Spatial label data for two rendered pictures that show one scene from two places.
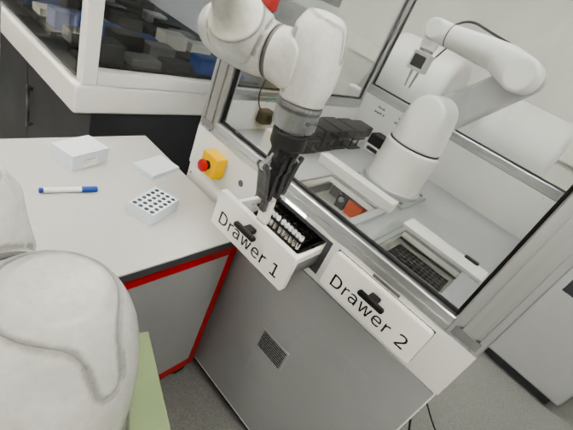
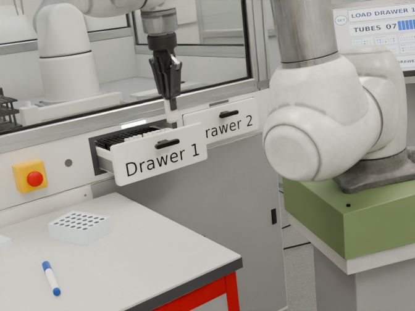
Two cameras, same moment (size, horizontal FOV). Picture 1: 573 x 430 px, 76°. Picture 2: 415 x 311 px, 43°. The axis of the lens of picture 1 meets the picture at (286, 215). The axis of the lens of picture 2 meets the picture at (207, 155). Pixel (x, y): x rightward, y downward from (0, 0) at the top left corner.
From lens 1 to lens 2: 129 cm
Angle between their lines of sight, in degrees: 60
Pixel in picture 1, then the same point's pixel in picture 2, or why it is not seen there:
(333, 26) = not seen: outside the picture
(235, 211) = (138, 147)
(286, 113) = (171, 17)
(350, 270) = (201, 116)
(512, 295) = (261, 41)
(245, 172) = (67, 147)
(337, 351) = (226, 180)
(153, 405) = not seen: hidden behind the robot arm
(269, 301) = not seen: hidden behind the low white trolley
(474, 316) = (258, 69)
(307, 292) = (184, 171)
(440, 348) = (260, 102)
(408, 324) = (244, 107)
